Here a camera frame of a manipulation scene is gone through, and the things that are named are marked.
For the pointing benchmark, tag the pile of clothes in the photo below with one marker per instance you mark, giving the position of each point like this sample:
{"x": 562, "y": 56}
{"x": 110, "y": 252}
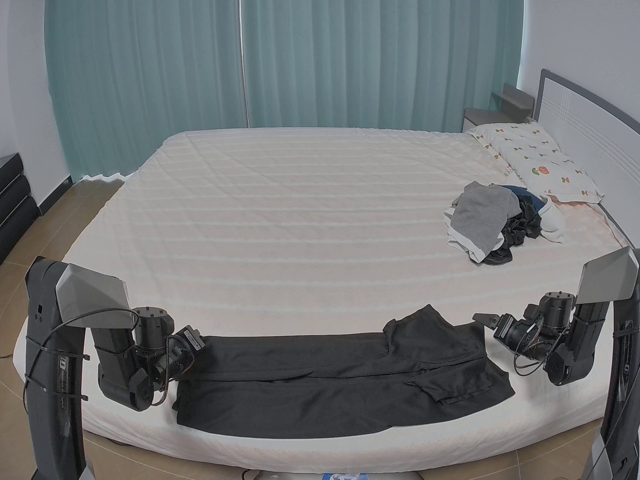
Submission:
{"x": 482, "y": 213}

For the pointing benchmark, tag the black chest of drawers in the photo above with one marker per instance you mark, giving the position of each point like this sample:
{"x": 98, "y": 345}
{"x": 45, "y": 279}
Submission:
{"x": 15, "y": 203}

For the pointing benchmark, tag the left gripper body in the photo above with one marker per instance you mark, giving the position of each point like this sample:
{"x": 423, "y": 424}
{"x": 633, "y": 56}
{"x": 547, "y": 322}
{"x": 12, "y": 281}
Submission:
{"x": 192, "y": 340}

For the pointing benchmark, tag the white printed pillow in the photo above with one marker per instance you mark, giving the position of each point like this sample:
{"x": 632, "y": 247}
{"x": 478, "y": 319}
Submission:
{"x": 540, "y": 160}

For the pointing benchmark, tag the blue-green curtain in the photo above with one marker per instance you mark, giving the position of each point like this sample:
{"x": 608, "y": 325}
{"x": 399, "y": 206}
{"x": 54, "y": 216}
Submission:
{"x": 375, "y": 48}
{"x": 140, "y": 68}

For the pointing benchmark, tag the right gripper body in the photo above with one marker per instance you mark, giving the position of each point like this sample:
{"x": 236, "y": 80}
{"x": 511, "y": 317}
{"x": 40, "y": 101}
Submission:
{"x": 515, "y": 333}

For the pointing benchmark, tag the black T-shirt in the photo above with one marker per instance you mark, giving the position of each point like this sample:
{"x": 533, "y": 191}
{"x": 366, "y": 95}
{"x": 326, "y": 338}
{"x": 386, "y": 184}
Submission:
{"x": 325, "y": 363}

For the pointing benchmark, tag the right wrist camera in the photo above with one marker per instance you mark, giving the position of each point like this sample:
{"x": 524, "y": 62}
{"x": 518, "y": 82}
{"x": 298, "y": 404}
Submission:
{"x": 532, "y": 314}

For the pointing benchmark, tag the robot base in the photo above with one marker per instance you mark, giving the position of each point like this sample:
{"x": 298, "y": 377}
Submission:
{"x": 345, "y": 477}

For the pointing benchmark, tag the grey bedside table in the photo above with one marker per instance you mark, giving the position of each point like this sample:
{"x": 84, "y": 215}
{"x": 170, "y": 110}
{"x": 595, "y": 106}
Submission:
{"x": 495, "y": 115}

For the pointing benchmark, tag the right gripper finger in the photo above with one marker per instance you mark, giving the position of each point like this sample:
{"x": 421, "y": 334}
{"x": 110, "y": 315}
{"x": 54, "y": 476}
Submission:
{"x": 490, "y": 319}

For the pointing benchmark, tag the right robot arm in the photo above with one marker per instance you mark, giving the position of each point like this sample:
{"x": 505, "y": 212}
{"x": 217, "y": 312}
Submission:
{"x": 610, "y": 278}

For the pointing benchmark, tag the bed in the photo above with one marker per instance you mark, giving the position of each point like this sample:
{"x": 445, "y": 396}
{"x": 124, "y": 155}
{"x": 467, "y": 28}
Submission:
{"x": 300, "y": 218}

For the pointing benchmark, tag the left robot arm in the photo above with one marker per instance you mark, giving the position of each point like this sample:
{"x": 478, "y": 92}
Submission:
{"x": 60, "y": 368}

